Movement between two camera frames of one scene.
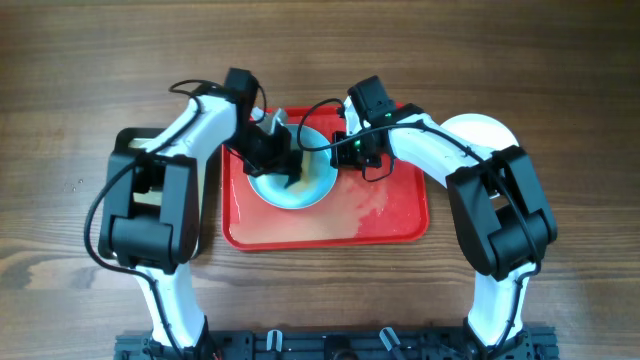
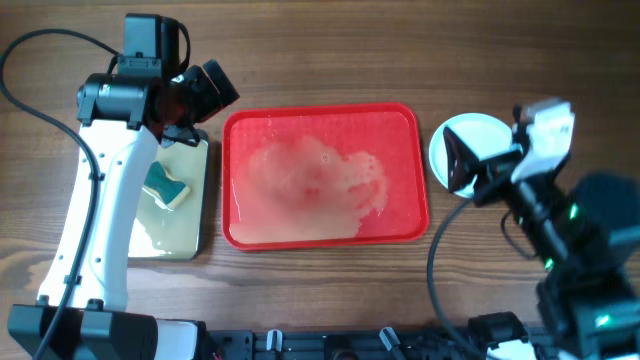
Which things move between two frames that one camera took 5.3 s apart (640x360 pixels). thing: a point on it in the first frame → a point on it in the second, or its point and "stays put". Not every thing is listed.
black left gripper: (287, 160) → (212, 100)
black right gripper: (345, 157) → (465, 163)
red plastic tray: (390, 204) stays put
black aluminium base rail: (342, 343) stays put
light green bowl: (318, 176) → (484, 135)
